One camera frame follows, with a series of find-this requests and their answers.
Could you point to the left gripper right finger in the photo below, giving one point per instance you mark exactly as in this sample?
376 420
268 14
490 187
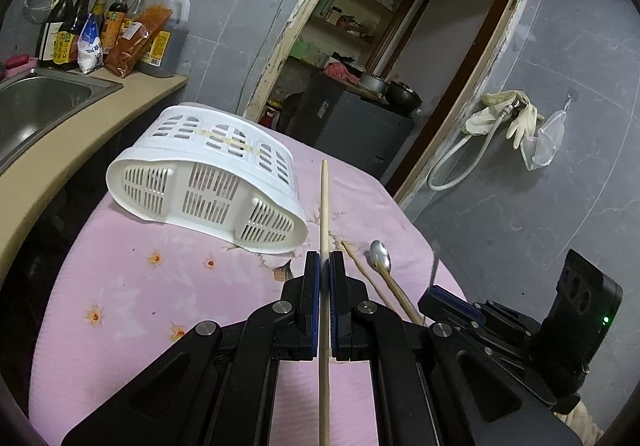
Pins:
348 333

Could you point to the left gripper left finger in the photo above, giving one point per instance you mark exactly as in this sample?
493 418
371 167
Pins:
300 333

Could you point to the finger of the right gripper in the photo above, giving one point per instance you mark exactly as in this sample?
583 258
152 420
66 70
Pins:
439 304

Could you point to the light wooden chopstick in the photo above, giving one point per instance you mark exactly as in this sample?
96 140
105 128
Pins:
324 312

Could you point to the steel spoon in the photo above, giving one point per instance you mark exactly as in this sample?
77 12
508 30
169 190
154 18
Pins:
379 257

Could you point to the white plastic utensil basket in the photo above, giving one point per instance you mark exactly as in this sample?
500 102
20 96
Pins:
200 168

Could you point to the steel kitchen sink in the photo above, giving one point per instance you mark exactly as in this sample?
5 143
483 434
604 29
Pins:
36 101

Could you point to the dark wooden chopstick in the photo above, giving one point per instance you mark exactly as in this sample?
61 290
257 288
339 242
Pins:
399 294

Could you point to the thin wooden chopstick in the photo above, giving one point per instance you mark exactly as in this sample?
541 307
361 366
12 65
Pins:
360 258

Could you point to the clear plastic bag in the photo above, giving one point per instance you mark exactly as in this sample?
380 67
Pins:
539 150

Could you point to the white rubber gloves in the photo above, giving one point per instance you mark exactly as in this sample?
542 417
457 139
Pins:
497 108

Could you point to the dark grey cabinet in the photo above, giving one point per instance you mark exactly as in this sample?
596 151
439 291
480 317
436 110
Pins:
347 126

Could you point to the large oil jug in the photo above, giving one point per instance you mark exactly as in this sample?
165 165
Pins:
162 56

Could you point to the red spice bag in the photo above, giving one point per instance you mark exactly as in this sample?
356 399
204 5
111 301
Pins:
132 44

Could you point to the white salt bag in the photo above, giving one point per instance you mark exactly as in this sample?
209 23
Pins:
89 46

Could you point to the yellow label sauce bottle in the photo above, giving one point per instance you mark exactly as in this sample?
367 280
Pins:
112 23

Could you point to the dark soy sauce bottle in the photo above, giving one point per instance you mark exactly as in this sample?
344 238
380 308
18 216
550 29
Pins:
65 45

